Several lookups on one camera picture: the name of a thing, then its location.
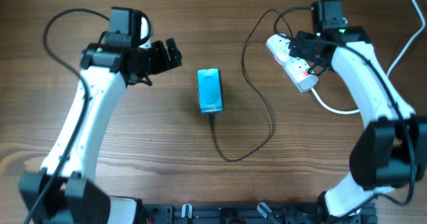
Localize blue Galaxy smartphone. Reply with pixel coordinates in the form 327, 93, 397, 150
197, 68, 223, 113

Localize black charging cable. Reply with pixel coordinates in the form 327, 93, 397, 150
208, 9, 296, 163

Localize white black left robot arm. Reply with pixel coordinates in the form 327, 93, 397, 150
19, 38, 182, 223

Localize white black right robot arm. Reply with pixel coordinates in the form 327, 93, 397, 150
290, 0, 426, 223

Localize white charger adapter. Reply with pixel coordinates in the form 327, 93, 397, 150
274, 47, 295, 65

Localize white power strip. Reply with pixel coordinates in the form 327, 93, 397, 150
266, 34, 319, 93

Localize white power strip cord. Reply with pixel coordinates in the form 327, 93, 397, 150
310, 0, 427, 115

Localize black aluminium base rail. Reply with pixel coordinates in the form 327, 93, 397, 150
138, 203, 378, 224

